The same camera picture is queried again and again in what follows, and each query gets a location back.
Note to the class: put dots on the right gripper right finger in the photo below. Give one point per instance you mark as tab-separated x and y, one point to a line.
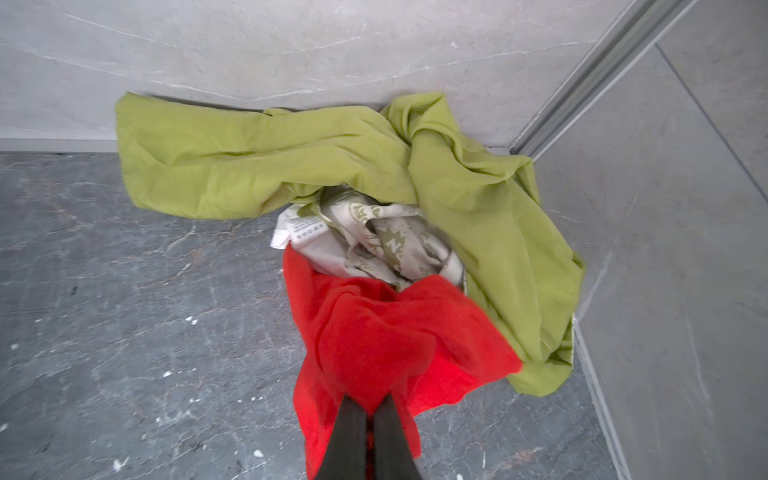
392	458

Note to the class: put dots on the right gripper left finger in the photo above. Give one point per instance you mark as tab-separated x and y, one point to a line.
346	453

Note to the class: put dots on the red cloth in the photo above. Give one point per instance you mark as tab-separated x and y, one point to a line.
421	348

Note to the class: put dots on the green cloth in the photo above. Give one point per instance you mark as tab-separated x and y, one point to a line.
210	163

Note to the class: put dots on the white patterned cloth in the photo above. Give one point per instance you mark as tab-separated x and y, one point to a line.
348	234

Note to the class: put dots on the aluminium frame profile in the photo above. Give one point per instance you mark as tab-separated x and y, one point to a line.
632	34

